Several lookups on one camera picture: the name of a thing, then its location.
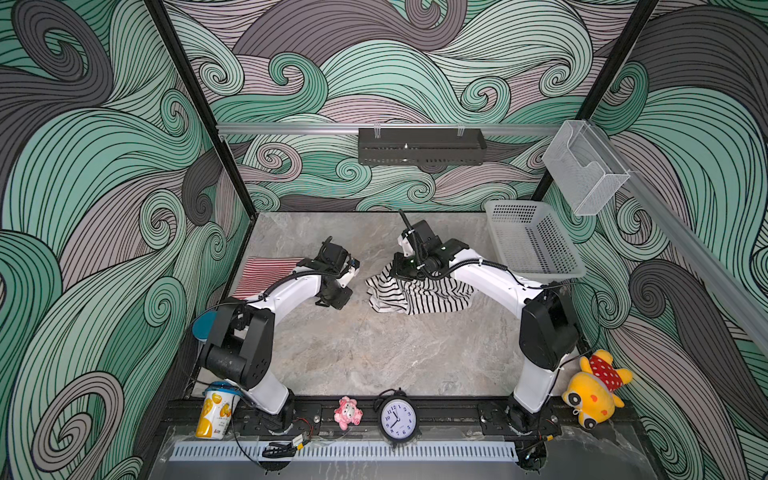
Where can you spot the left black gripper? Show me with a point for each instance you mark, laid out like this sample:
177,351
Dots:
339,302

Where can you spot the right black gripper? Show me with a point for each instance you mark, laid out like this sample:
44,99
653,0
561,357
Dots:
398,269

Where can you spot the black white striped tank top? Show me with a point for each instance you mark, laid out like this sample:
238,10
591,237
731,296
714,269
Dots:
388,294

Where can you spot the red white striped tank top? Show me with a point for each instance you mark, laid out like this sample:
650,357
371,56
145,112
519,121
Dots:
259,273

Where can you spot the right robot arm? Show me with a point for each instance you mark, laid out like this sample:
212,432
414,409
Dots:
547,331

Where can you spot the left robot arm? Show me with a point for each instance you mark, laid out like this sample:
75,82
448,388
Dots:
239,346

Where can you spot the pink plush toy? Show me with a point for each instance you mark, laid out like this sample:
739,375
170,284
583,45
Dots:
347,413

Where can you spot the grey plastic laundry basket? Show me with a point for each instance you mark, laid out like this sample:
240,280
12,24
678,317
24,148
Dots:
530,239

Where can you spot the teal lid white mug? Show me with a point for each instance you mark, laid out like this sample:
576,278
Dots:
202,326

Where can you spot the black alarm clock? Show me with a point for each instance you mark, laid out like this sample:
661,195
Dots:
397,417

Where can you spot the yellow drink cup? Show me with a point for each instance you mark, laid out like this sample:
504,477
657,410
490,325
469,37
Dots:
220,401

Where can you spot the yellow plush toy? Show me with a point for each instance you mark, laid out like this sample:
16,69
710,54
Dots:
591,392

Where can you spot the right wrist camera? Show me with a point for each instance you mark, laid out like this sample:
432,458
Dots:
425,248

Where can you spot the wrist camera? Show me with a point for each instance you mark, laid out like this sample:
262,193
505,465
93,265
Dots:
425,248
338,261

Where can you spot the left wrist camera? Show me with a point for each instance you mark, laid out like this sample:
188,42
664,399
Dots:
338,261

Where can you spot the black wall shelf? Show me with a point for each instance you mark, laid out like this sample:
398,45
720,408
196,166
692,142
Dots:
432,147

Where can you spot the white slotted cable duct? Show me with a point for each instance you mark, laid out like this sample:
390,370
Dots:
448,451

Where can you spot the clear wall-mounted bin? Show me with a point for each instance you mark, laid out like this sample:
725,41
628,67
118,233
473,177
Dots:
585,166

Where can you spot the aluminium rail right wall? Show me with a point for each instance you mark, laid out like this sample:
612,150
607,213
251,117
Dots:
712,206

